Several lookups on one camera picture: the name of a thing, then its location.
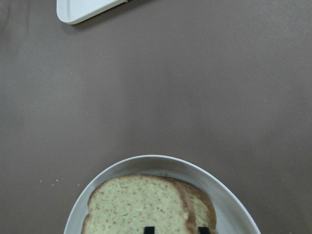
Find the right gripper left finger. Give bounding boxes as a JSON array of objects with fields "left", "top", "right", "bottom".
[{"left": 143, "top": 226, "right": 155, "bottom": 234}]

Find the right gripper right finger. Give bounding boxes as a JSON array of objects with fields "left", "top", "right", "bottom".
[{"left": 198, "top": 227, "right": 211, "bottom": 234}]

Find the bread slice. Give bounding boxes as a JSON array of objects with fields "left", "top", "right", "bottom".
[
  {"left": 81, "top": 175, "right": 197, "bottom": 234},
  {"left": 168, "top": 177, "right": 216, "bottom": 232}
]

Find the cream rabbit tray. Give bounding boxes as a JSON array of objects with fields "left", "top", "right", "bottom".
[{"left": 56, "top": 0, "right": 127, "bottom": 25}]

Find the bread slice on plate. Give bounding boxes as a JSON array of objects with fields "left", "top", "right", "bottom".
[{"left": 168, "top": 177, "right": 216, "bottom": 232}]

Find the white round plate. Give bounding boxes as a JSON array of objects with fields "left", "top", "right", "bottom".
[{"left": 64, "top": 155, "right": 260, "bottom": 234}]

